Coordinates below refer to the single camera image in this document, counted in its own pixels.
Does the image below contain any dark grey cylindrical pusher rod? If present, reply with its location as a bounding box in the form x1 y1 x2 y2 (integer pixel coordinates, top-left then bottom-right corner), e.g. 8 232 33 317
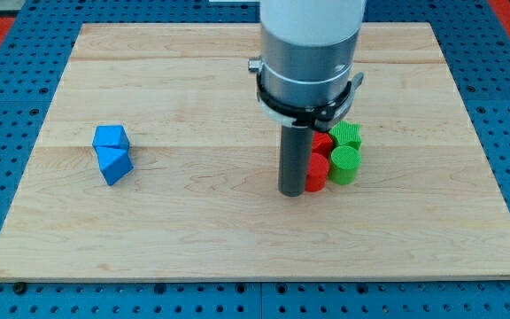
278 127 313 197

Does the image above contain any green star block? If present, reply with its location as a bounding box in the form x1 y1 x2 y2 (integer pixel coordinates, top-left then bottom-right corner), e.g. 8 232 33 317
328 121 361 151

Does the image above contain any blue triangle block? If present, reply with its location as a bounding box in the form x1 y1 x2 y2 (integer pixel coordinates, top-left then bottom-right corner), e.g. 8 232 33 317
95 146 134 186

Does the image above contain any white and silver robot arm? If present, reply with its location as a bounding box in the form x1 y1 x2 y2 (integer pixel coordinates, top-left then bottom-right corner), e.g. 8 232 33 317
256 0 367 132

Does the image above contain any green cylinder block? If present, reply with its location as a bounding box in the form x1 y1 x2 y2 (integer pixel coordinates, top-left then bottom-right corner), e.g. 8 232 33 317
328 146 361 185

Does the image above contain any blue cube block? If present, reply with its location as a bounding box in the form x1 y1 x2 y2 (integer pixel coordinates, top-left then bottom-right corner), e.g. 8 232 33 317
92 125 130 150

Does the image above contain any light wooden board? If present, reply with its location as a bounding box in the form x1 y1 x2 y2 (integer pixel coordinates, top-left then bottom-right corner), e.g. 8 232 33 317
0 23 510 283

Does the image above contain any red block behind cylinder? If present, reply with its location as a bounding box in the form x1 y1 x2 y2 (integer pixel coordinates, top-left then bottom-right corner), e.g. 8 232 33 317
312 132 334 159

